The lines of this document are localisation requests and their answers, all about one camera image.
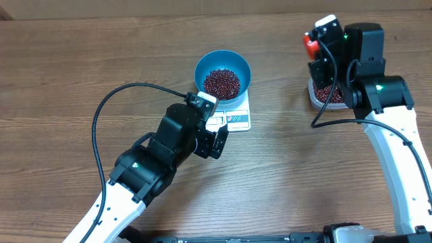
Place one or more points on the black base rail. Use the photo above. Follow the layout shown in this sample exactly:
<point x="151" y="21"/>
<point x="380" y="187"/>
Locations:
<point x="133" y="235"/>

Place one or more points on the red beans in bowl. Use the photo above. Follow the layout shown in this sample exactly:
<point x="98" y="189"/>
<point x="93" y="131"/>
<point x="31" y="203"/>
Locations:
<point x="223" y="84"/>

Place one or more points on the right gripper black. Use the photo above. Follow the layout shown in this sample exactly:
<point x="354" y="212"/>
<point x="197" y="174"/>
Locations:
<point x="319" y="73"/>

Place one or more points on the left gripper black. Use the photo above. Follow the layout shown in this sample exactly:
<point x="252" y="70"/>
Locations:
<point x="205" y="149"/>

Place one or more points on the red measuring scoop blue handle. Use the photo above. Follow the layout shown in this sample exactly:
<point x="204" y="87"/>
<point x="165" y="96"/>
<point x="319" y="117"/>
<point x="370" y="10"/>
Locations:
<point x="311" y="45"/>

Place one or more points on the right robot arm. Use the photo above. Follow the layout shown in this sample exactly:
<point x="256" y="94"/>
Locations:
<point x="350" y="59"/>

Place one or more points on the blue plastic bowl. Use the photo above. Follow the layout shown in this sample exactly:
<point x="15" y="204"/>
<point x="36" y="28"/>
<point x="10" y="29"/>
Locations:
<point x="223" y="59"/>

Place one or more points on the red adzuki beans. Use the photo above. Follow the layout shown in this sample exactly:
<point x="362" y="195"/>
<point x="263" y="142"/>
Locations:
<point x="323" y="94"/>

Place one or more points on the clear plastic food container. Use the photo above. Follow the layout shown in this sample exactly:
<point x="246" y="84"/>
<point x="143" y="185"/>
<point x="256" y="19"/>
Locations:
<point x="318" y="105"/>

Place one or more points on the white digital kitchen scale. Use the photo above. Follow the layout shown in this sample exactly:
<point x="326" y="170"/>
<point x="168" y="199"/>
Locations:
<point x="235" y="114"/>

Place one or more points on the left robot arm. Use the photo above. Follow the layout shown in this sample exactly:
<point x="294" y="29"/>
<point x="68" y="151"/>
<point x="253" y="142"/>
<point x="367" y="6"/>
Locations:
<point x="149" y="167"/>

